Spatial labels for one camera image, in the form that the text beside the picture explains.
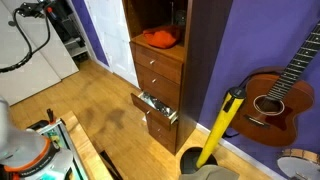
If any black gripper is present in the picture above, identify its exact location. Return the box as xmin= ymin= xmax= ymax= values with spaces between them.
xmin=49 ymin=1 xmax=70 ymax=22

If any orange head sock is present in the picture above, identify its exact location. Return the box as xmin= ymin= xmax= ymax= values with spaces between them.
xmin=142 ymin=25 xmax=183 ymax=50

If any brown drawer with white rail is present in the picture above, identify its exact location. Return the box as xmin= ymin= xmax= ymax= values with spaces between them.
xmin=129 ymin=41 xmax=184 ymax=85

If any closed brown wooden drawer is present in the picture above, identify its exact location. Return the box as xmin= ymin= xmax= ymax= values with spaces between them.
xmin=134 ymin=62 xmax=182 ymax=110

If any lowest brown wooden drawer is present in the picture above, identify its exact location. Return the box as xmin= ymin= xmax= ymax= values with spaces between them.
xmin=145 ymin=114 xmax=178 ymax=155

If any banjo with white head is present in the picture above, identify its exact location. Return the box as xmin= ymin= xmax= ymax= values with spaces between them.
xmin=276 ymin=148 xmax=320 ymax=180

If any white closet shelf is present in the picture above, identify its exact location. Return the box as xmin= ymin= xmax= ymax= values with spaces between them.
xmin=63 ymin=35 xmax=90 ymax=58

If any white sliding closet door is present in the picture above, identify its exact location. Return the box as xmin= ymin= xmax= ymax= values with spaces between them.
xmin=0 ymin=1 xmax=63 ymax=107
xmin=2 ymin=0 xmax=80 ymax=80

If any thin metal stand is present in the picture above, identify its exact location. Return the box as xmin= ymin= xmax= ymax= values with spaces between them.
xmin=170 ymin=1 xmax=175 ymax=26

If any dark round object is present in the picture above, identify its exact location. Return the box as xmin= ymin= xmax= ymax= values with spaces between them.
xmin=174 ymin=9 xmax=187 ymax=28

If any light wooden table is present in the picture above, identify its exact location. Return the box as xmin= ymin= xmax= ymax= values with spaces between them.
xmin=59 ymin=110 xmax=115 ymax=180

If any tall brown wooden cabinet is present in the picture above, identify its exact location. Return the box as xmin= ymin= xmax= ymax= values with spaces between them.
xmin=121 ymin=0 xmax=234 ymax=156

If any yellow pole with black cap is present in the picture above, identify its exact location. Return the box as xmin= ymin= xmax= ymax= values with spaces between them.
xmin=195 ymin=86 xmax=247 ymax=170

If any black round stand base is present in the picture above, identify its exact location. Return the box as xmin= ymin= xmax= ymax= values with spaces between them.
xmin=179 ymin=146 xmax=219 ymax=175

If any grey cloth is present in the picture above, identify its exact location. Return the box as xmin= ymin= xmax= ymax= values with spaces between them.
xmin=177 ymin=164 xmax=241 ymax=180

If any brown acoustic guitar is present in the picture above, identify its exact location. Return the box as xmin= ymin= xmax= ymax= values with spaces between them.
xmin=229 ymin=19 xmax=320 ymax=148

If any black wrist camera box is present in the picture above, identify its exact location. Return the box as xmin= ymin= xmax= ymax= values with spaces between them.
xmin=15 ymin=1 xmax=47 ymax=19

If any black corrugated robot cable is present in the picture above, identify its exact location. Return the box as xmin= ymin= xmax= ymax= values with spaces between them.
xmin=0 ymin=7 xmax=53 ymax=75

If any black upright handle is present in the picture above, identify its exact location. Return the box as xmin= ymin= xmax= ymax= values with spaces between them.
xmin=46 ymin=108 xmax=56 ymax=125

